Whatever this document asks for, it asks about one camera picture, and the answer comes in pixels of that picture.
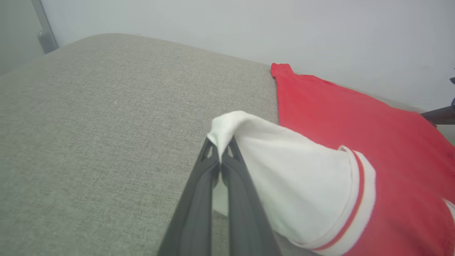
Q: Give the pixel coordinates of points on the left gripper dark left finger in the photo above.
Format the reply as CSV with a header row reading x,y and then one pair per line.
x,y
195,213

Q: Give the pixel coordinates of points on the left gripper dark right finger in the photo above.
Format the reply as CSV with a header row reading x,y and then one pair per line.
x,y
245,220

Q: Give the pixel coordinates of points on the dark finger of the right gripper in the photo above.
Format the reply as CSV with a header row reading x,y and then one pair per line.
x,y
442,115

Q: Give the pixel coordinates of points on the red and white jersey garment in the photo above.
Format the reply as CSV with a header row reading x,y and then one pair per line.
x,y
373,124

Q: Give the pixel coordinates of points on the grey fabric sofa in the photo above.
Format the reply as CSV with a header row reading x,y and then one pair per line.
x,y
89,124

